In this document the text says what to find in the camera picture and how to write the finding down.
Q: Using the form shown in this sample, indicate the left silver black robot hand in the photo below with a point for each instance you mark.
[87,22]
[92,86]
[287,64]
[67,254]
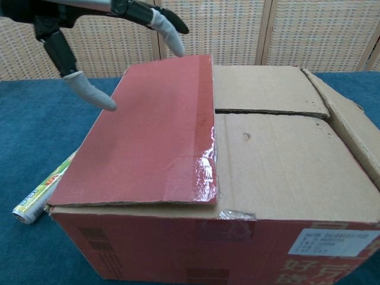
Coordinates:
[56,47]

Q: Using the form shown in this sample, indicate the red printed cardboard box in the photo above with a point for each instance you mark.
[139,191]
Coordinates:
[154,124]

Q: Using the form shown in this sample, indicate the green white plastic wrap roll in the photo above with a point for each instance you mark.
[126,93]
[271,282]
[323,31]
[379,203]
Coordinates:
[35,196]

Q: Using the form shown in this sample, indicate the woven rattan folding screen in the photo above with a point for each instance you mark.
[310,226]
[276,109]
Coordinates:
[237,29]

